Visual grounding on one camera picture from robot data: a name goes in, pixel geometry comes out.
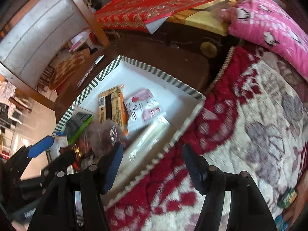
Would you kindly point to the clear bag of red dates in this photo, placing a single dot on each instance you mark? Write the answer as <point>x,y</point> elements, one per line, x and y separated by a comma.
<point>103,134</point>

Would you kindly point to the brown patterned cloth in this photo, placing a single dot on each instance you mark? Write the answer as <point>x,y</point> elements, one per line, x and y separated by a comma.
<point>67,69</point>

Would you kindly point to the striped cardboard box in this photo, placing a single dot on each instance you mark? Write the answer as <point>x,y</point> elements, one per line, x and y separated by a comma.
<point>154,81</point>

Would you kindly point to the floral plush blanket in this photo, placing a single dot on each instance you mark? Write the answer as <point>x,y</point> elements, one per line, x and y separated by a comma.
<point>240,115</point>

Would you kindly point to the pink penguin print quilt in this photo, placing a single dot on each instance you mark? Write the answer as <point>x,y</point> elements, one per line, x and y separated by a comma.
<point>272,21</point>

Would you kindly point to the blue snack packet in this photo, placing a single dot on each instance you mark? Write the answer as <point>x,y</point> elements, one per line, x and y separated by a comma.
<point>281,221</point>

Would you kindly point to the dark red snack packet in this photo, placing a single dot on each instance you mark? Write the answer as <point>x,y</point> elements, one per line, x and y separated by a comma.
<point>76,164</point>

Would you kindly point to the dark wooden chest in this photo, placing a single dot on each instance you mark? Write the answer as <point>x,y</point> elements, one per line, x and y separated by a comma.
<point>168,53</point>

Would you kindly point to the pale green snack packet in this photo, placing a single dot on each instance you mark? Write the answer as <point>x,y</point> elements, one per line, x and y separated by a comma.
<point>151,134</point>

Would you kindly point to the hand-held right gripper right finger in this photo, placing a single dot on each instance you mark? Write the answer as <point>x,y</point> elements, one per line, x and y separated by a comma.
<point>195,170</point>

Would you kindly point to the red embroidered cloth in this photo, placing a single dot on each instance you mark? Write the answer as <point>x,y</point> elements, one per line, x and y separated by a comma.
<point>149,7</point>

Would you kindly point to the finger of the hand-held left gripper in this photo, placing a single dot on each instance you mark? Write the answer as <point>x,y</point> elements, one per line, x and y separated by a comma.
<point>63,158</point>
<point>41,146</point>

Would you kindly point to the orange snack packet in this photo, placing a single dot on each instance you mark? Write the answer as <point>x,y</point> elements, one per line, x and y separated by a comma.
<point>115,105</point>

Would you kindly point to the green and black snack packet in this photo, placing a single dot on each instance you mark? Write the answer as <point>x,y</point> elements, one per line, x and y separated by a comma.
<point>79,122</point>

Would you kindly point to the dark green snack packet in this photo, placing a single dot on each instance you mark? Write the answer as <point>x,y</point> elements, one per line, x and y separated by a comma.
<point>286,197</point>

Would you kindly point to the dark long packet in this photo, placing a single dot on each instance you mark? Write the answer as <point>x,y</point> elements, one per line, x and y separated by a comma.
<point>90,71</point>

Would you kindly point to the white strawberry print snack packet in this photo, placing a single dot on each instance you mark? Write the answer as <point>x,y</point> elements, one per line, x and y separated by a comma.
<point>144,108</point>

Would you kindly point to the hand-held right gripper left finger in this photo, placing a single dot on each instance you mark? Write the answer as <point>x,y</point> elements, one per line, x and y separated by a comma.
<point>113,170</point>

